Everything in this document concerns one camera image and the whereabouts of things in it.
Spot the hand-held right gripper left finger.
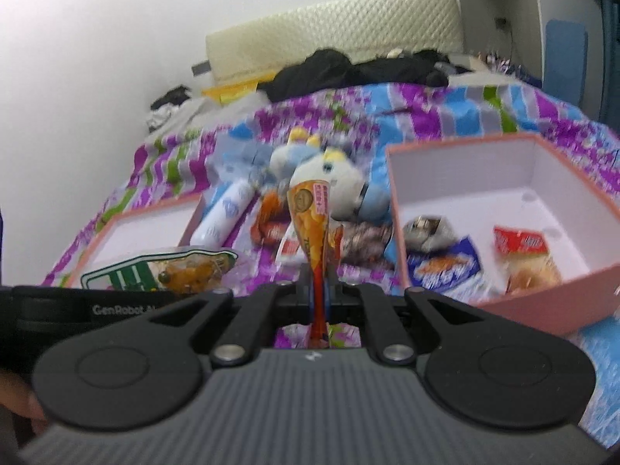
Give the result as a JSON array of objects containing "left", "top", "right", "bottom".
[{"left": 148, "top": 262, "right": 318, "bottom": 366}]

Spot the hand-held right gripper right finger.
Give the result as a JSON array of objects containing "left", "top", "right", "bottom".
[{"left": 327, "top": 271, "right": 485, "bottom": 366}]

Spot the white and red snack packet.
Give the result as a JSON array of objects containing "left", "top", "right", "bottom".
[{"left": 277, "top": 223, "right": 306, "bottom": 266}]

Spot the orange cone snack packet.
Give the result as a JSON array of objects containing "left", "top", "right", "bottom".
[{"left": 286, "top": 178, "right": 344, "bottom": 350}]

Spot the green and white snack packet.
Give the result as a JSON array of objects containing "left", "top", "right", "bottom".
[{"left": 80, "top": 247, "right": 242, "bottom": 297}]

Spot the blue snack packet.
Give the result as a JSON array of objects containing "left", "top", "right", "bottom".
[{"left": 406, "top": 236, "right": 486, "bottom": 298}]

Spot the silver dark snack packet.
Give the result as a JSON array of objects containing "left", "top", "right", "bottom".
[{"left": 401, "top": 215, "right": 457, "bottom": 253}]

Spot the clear pastry snack packet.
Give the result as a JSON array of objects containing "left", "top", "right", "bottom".
[{"left": 493, "top": 225, "right": 563, "bottom": 294}]

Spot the pink cardboard box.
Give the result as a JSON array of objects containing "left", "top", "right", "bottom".
[{"left": 385, "top": 134, "right": 620, "bottom": 335}]

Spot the white spray bottle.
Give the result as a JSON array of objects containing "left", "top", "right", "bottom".
[{"left": 190, "top": 179, "right": 255, "bottom": 248}]

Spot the blue and white plush toy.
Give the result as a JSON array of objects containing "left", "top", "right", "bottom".
[{"left": 269, "top": 128, "right": 391, "bottom": 226}]

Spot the pink box lid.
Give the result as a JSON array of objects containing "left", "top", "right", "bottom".
[{"left": 65, "top": 194, "right": 207, "bottom": 291}]

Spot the light blue plastic bag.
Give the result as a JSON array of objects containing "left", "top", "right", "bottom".
[{"left": 213, "top": 123, "right": 277, "bottom": 189}]

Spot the beige bed sheet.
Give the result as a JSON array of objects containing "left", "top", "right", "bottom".
[{"left": 150, "top": 94, "right": 269, "bottom": 139}]

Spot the yellow pillow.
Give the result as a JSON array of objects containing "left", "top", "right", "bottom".
[{"left": 201, "top": 70, "right": 277, "bottom": 105}]

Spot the black and white clothes pile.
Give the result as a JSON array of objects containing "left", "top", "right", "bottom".
[{"left": 148, "top": 86, "right": 192, "bottom": 131}]

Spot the black clothing heap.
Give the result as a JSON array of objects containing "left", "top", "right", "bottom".
[{"left": 257, "top": 48, "right": 458, "bottom": 103}]

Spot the cream quilted headboard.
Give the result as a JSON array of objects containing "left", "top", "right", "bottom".
[{"left": 204, "top": 0, "right": 463, "bottom": 85}]

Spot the blue padded board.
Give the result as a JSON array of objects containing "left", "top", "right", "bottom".
[{"left": 543, "top": 19, "right": 589, "bottom": 107}]

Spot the blue curtain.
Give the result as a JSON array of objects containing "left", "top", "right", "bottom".
[{"left": 598, "top": 0, "right": 620, "bottom": 122}]

